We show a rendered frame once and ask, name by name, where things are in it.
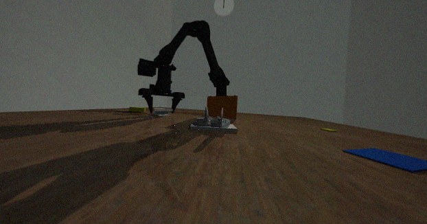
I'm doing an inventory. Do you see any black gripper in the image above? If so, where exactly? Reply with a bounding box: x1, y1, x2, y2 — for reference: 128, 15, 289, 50
139, 77, 185, 113

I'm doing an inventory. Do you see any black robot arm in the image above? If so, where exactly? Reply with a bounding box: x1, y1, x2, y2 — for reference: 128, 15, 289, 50
138, 21, 230, 96

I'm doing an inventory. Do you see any blue flat plate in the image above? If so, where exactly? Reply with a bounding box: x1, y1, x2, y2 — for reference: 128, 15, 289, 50
343, 148, 427, 172

